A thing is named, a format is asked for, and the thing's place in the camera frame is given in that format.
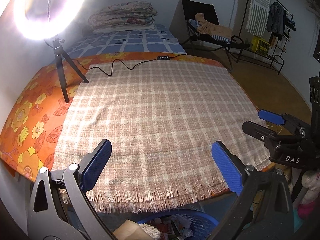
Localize blue trash basket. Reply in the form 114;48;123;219
112;208;221;240

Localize plush toy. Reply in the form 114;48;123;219
289;168;319;220

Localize yellow crate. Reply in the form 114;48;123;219
251;36;270;56

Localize black clothes rack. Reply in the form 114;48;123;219
235;0;296;74

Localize dark hanging jacket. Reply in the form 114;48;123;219
266;2;296;41

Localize black folding chair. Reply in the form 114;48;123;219
181;0;250;72

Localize white striped towel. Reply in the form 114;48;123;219
245;0;271;37

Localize clothes on chair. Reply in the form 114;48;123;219
188;13;232;44

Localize blue checked bedsheet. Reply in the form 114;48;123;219
66;24;186;59

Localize folded floral quilt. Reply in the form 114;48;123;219
88;1;157;30

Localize black cable with remote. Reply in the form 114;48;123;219
71;55;183;78

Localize ring light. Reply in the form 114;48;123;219
13;0;85;41

